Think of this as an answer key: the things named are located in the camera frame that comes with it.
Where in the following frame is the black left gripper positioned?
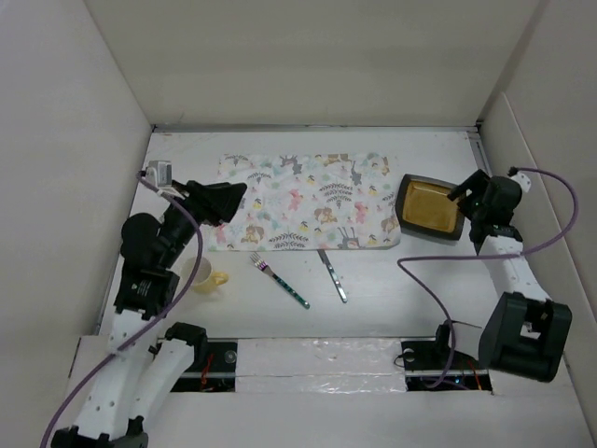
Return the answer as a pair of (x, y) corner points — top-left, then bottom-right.
(158, 179), (244, 269)

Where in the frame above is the floral patterned cloth placemat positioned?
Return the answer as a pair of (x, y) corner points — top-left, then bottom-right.
(203, 152), (401, 252)

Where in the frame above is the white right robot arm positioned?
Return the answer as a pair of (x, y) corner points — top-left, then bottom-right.
(431, 167), (572, 383)

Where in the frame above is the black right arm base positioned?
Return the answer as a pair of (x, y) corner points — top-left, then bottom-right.
(394, 322), (493, 392)

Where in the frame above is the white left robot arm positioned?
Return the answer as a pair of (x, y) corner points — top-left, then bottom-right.
(40, 172), (247, 447)

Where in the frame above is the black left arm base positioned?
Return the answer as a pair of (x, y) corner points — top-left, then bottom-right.
(171, 339), (238, 393)

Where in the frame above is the square black yellow plate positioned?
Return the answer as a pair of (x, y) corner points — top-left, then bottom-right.
(395, 174), (465, 241)

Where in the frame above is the yellow ceramic mug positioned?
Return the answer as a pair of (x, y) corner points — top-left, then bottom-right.
(181, 258), (229, 294)

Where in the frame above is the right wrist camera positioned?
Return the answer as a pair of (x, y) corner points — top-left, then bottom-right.
(507, 167), (532, 194)

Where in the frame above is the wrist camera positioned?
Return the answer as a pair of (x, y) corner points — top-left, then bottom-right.
(507, 167), (532, 194)
(143, 160), (173, 189)

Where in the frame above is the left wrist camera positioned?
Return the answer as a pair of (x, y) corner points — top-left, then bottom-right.
(143, 160), (173, 189)

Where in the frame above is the fork with patterned handle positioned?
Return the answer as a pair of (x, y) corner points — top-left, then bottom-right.
(250, 253), (311, 310)

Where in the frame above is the knife with patterned handle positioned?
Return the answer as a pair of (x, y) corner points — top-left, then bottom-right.
(317, 249), (348, 303)

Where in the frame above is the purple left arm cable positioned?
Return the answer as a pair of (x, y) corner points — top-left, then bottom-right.
(39, 171), (204, 448)

